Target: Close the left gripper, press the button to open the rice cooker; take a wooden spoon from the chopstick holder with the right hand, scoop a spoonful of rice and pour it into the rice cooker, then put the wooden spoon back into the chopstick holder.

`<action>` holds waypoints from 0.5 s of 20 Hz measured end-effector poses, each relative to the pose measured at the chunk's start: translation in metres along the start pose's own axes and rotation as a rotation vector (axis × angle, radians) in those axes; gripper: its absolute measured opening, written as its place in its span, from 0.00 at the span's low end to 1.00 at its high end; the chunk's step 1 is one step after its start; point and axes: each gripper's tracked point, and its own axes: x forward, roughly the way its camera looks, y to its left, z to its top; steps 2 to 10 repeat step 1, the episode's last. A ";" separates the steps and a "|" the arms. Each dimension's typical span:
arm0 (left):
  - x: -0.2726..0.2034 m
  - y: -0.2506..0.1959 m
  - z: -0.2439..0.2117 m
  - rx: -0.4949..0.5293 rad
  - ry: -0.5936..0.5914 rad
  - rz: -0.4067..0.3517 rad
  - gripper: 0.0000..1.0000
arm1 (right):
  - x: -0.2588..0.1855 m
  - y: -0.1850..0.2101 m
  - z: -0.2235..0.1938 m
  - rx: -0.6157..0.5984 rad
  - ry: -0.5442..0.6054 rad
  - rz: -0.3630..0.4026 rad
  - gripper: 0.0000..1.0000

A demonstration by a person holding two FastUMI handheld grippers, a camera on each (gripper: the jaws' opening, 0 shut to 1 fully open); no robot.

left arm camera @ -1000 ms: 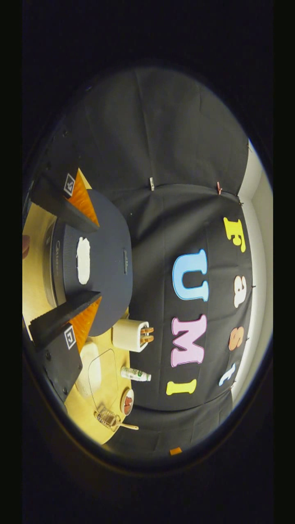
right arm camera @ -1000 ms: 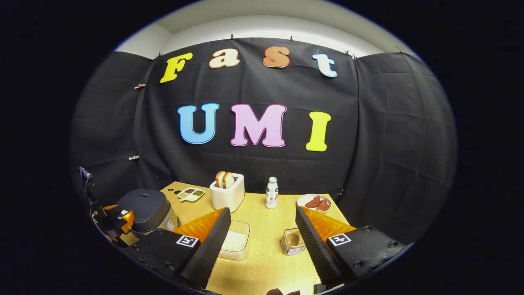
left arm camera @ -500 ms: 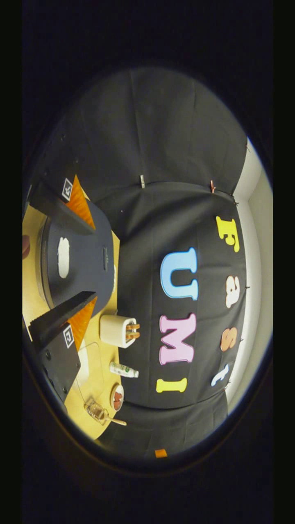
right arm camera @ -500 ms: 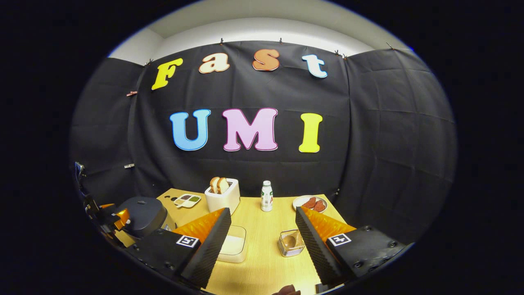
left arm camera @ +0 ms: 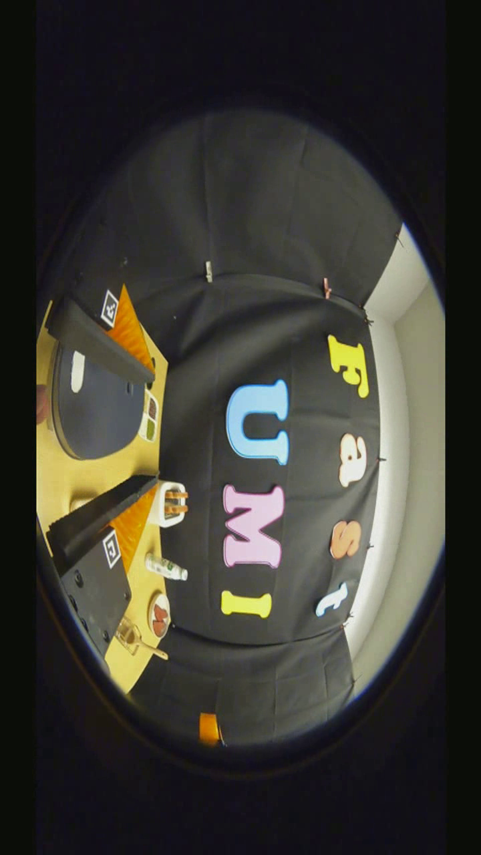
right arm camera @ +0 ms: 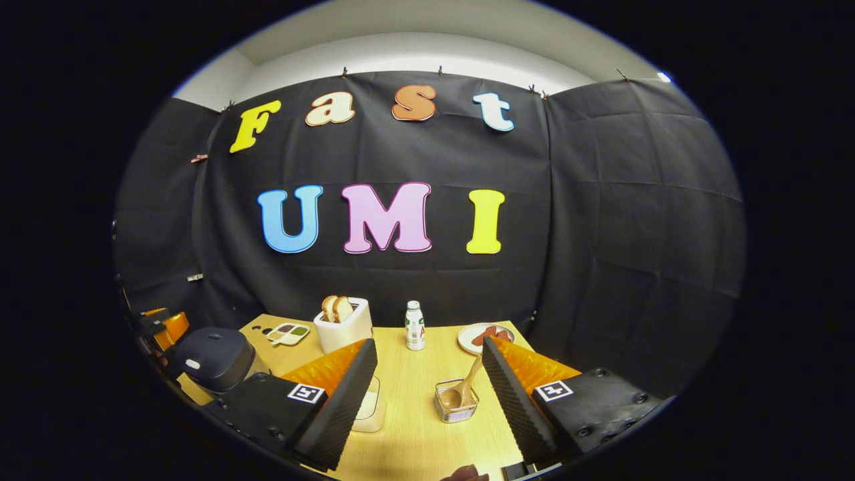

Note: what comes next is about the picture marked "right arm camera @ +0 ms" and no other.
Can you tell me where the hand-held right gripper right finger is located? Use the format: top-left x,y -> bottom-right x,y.
481,336 -> 669,470

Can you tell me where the white round plate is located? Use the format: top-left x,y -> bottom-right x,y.
458,323 -> 516,355

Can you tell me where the white milk bottle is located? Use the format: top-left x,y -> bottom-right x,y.
405,300 -> 426,351

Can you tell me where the clear plastic box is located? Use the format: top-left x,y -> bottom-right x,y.
351,375 -> 387,433

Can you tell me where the row of black cloth clips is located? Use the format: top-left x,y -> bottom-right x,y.
224,65 -> 632,111

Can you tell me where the wooden spoon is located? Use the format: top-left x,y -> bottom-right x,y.
441,354 -> 483,410

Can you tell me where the white divided grain dish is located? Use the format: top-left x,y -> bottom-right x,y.
267,323 -> 311,347

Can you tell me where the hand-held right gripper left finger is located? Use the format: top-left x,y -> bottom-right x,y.
200,337 -> 379,472

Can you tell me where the white toaster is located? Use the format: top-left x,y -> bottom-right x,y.
313,297 -> 373,355

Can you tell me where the black and silver rice cooker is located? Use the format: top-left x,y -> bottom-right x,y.
164,326 -> 271,395

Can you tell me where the metal wire chopstick holder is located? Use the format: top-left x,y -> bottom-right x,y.
434,379 -> 480,424

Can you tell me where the black backdrop cloth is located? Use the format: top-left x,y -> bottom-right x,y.
112,70 -> 747,402

